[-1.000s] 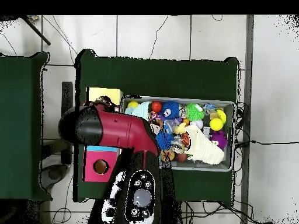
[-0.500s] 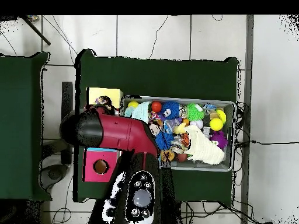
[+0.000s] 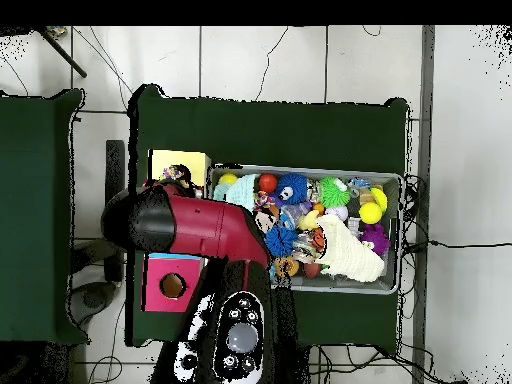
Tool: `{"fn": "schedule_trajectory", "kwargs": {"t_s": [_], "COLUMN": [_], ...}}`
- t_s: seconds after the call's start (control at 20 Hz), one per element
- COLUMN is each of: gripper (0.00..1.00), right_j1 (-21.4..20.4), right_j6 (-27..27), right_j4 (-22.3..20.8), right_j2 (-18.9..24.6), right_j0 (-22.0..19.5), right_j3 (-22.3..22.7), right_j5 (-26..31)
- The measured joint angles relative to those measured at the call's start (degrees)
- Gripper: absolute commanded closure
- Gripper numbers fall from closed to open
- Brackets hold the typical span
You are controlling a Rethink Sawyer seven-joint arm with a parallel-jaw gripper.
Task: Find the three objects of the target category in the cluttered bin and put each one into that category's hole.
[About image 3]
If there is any multicolour confetti cloth toy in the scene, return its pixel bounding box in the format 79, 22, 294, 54
161, 164, 193, 190

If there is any wooden box with three holes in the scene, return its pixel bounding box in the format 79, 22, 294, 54
142, 148, 212, 315

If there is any shallow clear mesh bin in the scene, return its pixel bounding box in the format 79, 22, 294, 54
204, 163, 405, 296

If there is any mint green cloth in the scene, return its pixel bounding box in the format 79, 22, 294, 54
211, 174, 259, 213

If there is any orange ball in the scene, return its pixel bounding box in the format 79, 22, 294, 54
259, 173, 279, 194

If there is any blue spiky rubber ball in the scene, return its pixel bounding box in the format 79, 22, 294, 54
263, 225, 299, 259

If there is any green fuzzy toy with eyes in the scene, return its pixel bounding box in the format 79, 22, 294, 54
317, 176, 353, 209

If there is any dark green table cloth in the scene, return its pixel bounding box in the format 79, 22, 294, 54
127, 83, 411, 353
0, 87, 88, 347

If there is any cream knitted cloth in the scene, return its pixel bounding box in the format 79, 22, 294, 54
315, 214, 387, 284

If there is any purple spiky toy with eyes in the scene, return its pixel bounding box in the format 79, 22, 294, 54
359, 223, 392, 256

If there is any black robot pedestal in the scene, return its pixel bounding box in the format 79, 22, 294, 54
275, 342, 315, 384

